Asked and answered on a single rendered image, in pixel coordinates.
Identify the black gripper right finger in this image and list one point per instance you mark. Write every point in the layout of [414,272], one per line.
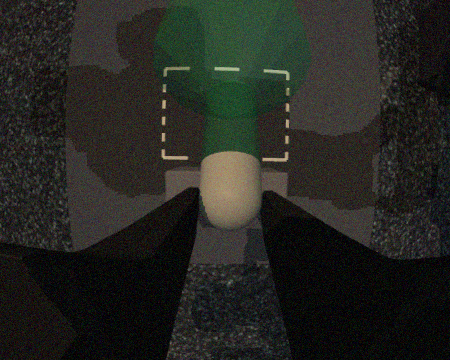
[341,300]

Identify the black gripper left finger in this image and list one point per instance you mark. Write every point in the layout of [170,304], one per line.
[121,294]

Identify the green glass bottle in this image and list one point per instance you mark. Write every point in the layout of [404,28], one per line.
[231,60]

